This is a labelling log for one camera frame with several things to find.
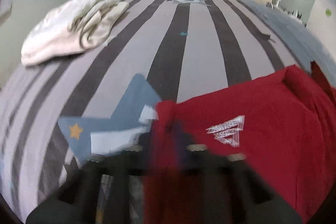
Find folded white cream garment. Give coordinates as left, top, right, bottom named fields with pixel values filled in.
left=21, top=0, right=129, bottom=67

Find red garment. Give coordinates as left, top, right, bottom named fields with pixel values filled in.
left=143, top=62, right=335, bottom=223

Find white headboard green apples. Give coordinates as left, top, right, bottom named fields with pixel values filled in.
left=306, top=0, right=335, bottom=43

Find striped grey blue bedsheet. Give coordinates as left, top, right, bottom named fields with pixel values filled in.
left=1, top=0, right=335, bottom=221

